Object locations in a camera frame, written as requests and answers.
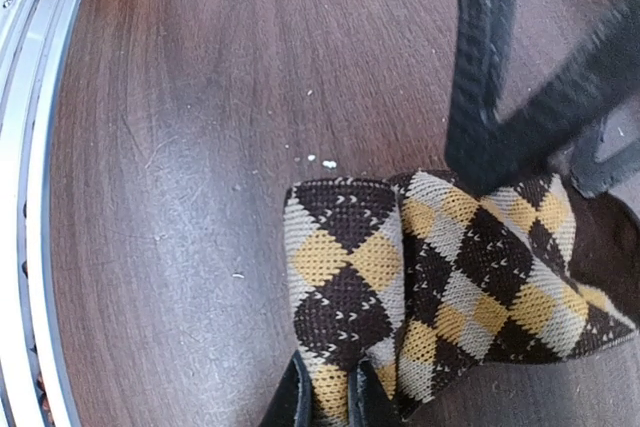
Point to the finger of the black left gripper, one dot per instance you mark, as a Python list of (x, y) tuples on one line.
[(599, 74), (607, 153)]

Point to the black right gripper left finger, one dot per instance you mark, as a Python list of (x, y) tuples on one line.
[(292, 402)]

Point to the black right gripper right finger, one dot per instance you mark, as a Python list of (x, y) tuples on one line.
[(368, 404)]

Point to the aluminium front rail frame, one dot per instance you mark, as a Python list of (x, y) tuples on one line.
[(35, 387)]

